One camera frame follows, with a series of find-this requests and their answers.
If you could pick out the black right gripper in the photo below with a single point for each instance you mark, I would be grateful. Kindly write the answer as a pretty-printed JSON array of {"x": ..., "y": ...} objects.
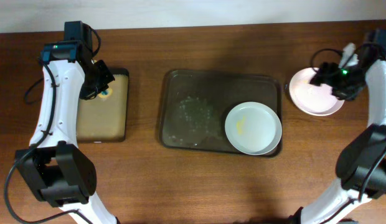
[{"x": 324, "y": 77}]

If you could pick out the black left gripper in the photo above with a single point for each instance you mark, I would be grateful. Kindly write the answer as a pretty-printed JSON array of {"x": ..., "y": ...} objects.
[{"x": 109, "y": 78}]

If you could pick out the green and yellow sponge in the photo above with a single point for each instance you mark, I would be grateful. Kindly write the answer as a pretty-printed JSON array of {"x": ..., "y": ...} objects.
[{"x": 106, "y": 93}]

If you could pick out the pink plate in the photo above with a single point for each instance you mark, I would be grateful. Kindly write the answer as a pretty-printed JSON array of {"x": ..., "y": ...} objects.
[{"x": 313, "y": 100}]

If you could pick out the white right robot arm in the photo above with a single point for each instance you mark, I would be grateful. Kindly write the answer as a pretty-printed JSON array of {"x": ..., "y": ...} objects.
[{"x": 361, "y": 166}]

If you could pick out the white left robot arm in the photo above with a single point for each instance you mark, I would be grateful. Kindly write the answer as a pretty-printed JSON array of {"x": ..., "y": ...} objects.
[{"x": 53, "y": 167}]

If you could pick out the black tray with soapy water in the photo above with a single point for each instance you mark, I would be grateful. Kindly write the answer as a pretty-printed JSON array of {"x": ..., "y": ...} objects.
[{"x": 104, "y": 119}]

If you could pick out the dark brown serving tray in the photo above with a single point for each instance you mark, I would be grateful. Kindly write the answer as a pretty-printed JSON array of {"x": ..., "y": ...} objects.
[{"x": 196, "y": 103}]

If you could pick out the light grey plate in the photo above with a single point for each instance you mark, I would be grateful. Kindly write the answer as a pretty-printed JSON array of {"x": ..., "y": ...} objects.
[{"x": 253, "y": 128}]

